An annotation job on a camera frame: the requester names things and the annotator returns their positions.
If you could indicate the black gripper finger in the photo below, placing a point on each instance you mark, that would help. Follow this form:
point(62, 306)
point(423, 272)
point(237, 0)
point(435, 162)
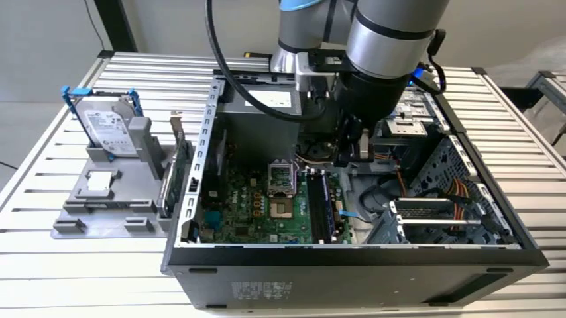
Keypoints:
point(349, 145)
point(367, 145)

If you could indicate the blue RAM stick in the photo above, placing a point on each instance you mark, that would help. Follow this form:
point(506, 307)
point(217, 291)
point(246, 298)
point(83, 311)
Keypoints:
point(329, 205)

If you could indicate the black RAM slot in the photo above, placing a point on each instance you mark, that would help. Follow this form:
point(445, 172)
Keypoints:
point(315, 205)

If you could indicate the round black speaker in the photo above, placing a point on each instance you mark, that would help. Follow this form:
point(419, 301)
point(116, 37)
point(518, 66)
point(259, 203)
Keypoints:
point(315, 150)

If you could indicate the silver optical drive cage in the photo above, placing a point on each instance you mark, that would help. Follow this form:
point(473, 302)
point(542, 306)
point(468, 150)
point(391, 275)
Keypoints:
point(405, 129)

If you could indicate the thin locking lever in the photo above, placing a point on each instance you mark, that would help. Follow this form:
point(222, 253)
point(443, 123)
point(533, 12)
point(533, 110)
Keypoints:
point(295, 182)

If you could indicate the grey power supply unit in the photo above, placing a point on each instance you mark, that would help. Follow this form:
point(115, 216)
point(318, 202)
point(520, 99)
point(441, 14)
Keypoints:
point(261, 139)

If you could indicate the CPU socket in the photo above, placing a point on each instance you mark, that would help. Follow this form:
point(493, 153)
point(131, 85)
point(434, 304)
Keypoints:
point(282, 208)

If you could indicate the silver disk bay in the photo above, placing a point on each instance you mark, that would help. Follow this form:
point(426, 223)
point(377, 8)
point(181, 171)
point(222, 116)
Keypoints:
point(442, 222)

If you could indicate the green motherboard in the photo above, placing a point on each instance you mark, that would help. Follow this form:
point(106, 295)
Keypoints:
point(239, 205)

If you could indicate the blue expansion slot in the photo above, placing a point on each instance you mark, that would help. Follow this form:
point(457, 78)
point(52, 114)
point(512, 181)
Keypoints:
point(213, 222)

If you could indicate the metal side table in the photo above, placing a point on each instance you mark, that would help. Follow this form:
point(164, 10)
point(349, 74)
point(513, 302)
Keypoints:
point(548, 83)

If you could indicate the black open PC case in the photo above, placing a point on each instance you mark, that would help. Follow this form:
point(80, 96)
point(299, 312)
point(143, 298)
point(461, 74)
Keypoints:
point(310, 285)

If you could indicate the grey parts rack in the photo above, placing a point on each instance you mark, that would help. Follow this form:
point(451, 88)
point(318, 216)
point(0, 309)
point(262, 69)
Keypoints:
point(132, 185)

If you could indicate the hard disk in blue carrier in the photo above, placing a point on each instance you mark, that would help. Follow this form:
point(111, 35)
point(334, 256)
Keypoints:
point(106, 126)

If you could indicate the silver CPU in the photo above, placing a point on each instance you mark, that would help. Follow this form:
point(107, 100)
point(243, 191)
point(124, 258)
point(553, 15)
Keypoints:
point(100, 179)

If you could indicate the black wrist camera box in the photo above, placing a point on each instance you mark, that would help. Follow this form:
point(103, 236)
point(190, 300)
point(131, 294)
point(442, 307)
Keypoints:
point(325, 61)

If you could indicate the graphics card with metal bracket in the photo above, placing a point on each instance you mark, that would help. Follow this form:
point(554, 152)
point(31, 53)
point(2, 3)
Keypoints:
point(177, 172)

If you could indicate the black frame post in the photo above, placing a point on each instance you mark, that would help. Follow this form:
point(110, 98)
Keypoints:
point(116, 26)

